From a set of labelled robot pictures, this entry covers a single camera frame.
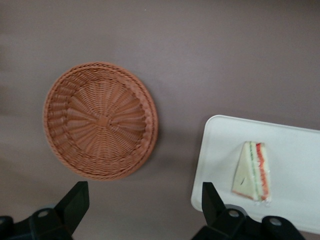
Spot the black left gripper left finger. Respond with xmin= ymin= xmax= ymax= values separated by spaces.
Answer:
xmin=0 ymin=181 xmax=90 ymax=240

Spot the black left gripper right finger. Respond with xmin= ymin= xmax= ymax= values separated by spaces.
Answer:
xmin=191 ymin=181 xmax=307 ymax=240

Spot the triangular sandwich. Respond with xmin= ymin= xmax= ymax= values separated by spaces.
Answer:
xmin=231 ymin=140 xmax=272 ymax=207

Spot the round brown wicker basket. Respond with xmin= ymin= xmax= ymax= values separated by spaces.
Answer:
xmin=42 ymin=61 xmax=159 ymax=182

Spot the cream rectangular tray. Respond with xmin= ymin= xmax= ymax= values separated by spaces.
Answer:
xmin=190 ymin=114 xmax=320 ymax=235

